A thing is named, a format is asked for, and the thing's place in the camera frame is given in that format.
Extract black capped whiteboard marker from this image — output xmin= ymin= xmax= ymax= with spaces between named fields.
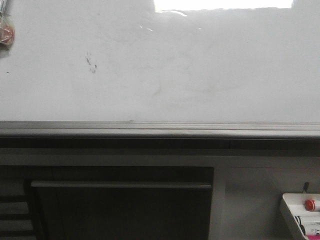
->
xmin=294 ymin=216 xmax=320 ymax=236

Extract red capped whiteboard marker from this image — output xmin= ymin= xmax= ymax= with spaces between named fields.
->
xmin=304 ymin=199 xmax=320 ymax=212

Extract dark cabinet panel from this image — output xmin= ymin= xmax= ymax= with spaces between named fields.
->
xmin=28 ymin=166 xmax=214 ymax=240

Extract red round object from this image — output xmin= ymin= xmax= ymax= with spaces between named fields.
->
xmin=0 ymin=16 xmax=15 ymax=49

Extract white marker tray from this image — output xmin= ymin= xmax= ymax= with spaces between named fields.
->
xmin=280 ymin=193 xmax=320 ymax=240

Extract pink object in tray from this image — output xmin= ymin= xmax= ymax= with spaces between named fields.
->
xmin=306 ymin=234 xmax=320 ymax=240

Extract white whiteboard with frame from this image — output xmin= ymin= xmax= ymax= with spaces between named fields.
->
xmin=0 ymin=0 xmax=320 ymax=139

